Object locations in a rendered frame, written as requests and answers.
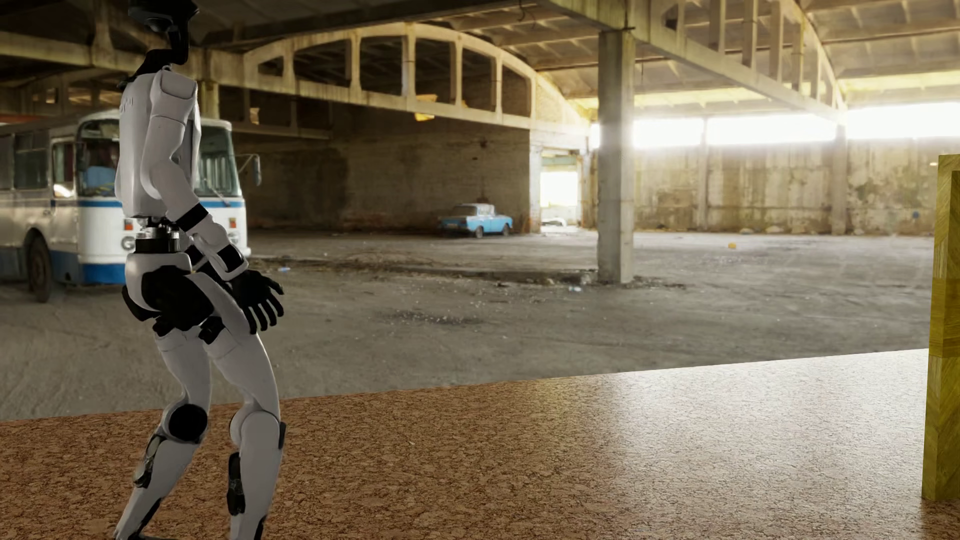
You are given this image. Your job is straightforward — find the black robot head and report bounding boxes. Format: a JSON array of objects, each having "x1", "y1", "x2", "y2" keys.
[{"x1": 126, "y1": 0, "x2": 201, "y2": 76}]

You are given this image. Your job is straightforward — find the white left robot leg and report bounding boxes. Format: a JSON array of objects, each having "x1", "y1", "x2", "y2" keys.
[{"x1": 196, "y1": 279, "x2": 288, "y2": 540}]

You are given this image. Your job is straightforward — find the white and blue bus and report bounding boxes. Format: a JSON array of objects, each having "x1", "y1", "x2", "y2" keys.
[{"x1": 0, "y1": 109, "x2": 262, "y2": 304}]

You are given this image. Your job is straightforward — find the concrete support pillar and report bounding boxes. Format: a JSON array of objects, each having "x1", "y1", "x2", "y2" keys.
[{"x1": 596, "y1": 28, "x2": 637, "y2": 285}]

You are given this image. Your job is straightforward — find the blue sedan car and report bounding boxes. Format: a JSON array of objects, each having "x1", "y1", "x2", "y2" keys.
[{"x1": 438, "y1": 202, "x2": 516, "y2": 240}]

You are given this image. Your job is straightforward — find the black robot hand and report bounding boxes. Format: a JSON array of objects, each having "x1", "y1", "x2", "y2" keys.
[{"x1": 227, "y1": 268, "x2": 286, "y2": 336}]

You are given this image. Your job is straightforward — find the white right robot leg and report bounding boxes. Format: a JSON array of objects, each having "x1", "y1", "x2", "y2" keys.
[{"x1": 112, "y1": 327, "x2": 214, "y2": 540}]

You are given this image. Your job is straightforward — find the white robot leg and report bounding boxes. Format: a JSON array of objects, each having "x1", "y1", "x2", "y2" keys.
[
  {"x1": 112, "y1": 327, "x2": 214, "y2": 540},
  {"x1": 196, "y1": 279, "x2": 288, "y2": 540}
]

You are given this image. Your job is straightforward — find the yellow wooden block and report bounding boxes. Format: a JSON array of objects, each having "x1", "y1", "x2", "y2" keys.
[{"x1": 921, "y1": 153, "x2": 960, "y2": 503}]

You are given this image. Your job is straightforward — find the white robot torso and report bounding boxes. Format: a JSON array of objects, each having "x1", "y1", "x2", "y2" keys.
[{"x1": 114, "y1": 66, "x2": 202, "y2": 222}]

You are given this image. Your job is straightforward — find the white black robot pelvis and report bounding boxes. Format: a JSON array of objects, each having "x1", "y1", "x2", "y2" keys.
[{"x1": 121, "y1": 217, "x2": 226, "y2": 346}]

